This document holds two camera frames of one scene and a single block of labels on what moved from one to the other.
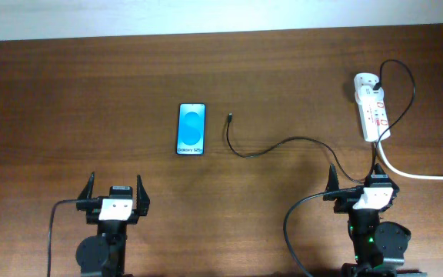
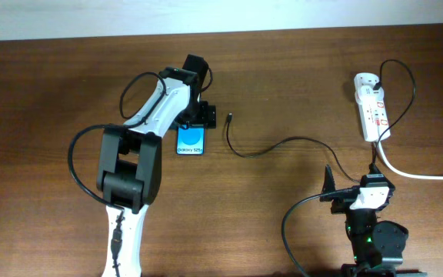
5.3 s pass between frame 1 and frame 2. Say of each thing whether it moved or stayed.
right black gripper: stayed
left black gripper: moved
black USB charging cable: stayed
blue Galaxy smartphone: stayed
